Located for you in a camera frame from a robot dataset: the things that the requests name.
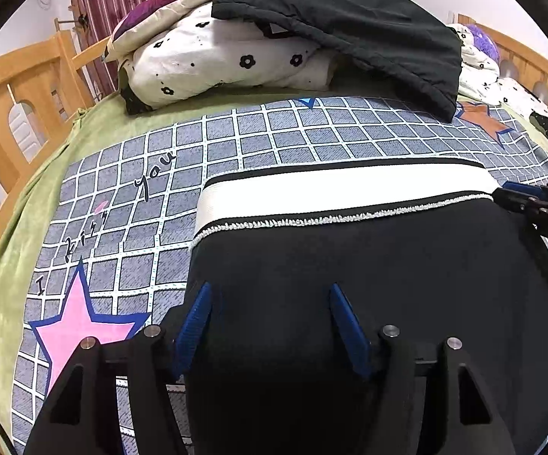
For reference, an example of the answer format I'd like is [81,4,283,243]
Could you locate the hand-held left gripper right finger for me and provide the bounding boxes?
[329,283,516,455]

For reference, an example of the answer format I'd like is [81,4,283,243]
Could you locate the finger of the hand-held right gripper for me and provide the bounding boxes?
[501,181,548,206]
[492,188,548,229]

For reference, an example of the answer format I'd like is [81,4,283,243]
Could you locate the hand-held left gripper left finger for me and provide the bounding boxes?
[24,282,213,455]

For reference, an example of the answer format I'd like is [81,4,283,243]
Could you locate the black pants with white waistband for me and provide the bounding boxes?
[184,155,548,455]

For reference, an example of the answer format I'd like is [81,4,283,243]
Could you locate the white floral crumpled quilt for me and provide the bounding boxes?
[446,21,548,164]

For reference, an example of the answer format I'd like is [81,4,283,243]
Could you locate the wooden bed headboard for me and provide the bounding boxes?
[463,12,548,121]

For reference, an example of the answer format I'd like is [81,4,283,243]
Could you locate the purple plush pillow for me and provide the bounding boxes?
[466,23,501,64]

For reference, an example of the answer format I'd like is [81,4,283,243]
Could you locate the green bed sheet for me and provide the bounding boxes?
[0,73,548,441]

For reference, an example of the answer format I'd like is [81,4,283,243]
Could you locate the grey checked star-print blanket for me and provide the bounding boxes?
[11,96,548,447]

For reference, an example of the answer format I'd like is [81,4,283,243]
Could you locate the black jacket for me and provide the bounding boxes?
[210,0,464,122]

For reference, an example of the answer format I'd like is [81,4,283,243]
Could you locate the white floral folded quilt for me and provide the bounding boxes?
[104,0,337,115]

